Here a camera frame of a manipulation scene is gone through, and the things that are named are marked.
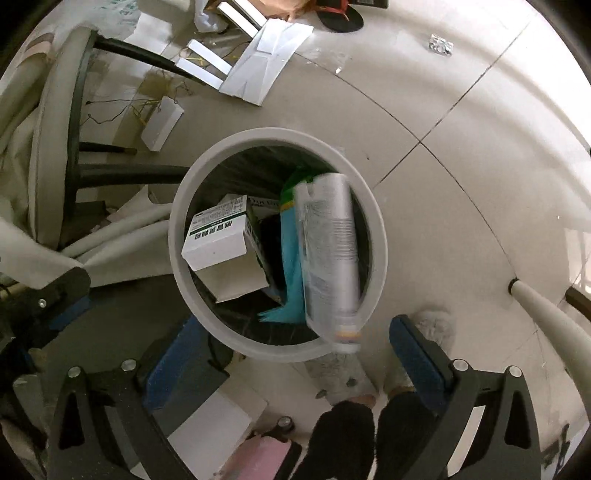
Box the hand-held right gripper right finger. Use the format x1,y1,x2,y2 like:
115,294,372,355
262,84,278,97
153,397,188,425
389,315,541,480

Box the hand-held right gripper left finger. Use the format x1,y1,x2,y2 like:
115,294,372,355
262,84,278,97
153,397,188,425
46,316,200,480

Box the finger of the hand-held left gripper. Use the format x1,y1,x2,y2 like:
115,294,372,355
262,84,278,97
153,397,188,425
23,267,92,334

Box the white round waste bin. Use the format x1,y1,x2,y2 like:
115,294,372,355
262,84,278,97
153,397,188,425
169,128,387,363

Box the long white box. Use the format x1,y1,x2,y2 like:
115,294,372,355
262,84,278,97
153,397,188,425
294,173,363,355

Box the green white medicine box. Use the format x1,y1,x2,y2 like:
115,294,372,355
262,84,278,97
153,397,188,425
181,194,283,304

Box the dark grey box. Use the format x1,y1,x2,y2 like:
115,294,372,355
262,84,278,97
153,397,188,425
152,318,232,416

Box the white cloth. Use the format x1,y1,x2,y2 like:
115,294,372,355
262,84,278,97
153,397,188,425
0,185,176,289

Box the white flat box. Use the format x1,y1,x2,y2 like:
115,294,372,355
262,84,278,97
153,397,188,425
166,376,269,462

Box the person's black trousers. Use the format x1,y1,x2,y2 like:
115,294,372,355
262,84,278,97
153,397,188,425
295,390,439,480

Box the pink item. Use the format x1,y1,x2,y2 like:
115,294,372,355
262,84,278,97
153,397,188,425
217,436,296,480

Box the white table leg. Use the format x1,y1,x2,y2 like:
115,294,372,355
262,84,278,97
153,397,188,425
508,277,591,365

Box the small white box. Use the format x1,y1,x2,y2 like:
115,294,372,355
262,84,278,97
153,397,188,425
140,96,184,152

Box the white strip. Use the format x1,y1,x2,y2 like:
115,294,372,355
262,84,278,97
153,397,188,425
215,0,269,35
187,39,232,75
175,58,225,89

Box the white printed plastic bag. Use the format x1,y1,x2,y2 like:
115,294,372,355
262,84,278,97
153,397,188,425
92,0,153,28

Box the white cardboard sheet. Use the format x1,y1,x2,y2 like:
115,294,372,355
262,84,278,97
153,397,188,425
219,21,315,107

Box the silver foil wrapper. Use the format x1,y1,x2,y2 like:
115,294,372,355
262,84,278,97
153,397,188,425
427,33,454,57

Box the black red flip-flop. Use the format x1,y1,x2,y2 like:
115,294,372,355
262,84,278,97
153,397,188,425
316,0,365,32

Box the thin yellow black wires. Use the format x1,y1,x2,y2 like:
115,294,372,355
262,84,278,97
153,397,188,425
81,69,195,134

